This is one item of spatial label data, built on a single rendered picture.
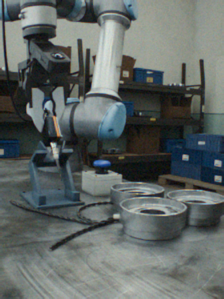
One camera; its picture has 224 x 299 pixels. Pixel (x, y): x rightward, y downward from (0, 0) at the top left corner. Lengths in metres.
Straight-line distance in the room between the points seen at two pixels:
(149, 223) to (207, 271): 0.11
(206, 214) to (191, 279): 0.19
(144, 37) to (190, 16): 1.17
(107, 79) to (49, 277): 0.73
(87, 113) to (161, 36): 4.83
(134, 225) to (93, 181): 0.26
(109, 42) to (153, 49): 4.53
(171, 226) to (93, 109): 0.56
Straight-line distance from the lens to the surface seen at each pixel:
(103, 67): 1.01
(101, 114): 0.93
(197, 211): 0.53
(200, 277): 0.38
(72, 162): 1.00
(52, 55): 0.60
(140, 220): 0.46
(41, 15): 0.67
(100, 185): 0.71
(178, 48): 5.91
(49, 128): 0.64
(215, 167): 4.34
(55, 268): 0.38
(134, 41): 5.38
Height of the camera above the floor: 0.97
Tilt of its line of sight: 6 degrees down
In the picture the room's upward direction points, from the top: 2 degrees clockwise
